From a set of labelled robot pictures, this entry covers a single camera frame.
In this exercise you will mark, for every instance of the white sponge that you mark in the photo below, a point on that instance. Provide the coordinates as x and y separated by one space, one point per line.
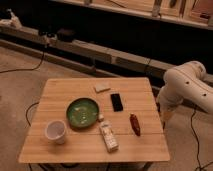
101 87

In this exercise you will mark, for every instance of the wooden table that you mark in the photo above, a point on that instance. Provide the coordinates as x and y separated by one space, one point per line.
87 146

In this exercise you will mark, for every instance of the green plate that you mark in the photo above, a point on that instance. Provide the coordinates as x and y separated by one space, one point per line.
82 113

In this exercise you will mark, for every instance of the black phone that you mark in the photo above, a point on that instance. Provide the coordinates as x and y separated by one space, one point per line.
116 102

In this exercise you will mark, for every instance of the white cloth on ledge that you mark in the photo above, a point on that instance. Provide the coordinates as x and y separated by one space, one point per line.
13 21

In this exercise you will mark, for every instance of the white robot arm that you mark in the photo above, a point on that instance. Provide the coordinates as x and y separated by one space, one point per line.
185 81

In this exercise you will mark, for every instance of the red pepper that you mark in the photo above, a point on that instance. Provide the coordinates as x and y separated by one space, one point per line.
135 124

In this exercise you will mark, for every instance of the white plastic cup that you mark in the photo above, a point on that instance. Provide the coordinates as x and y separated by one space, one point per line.
55 131

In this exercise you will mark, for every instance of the black box on ledge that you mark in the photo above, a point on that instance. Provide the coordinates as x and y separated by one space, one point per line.
65 35

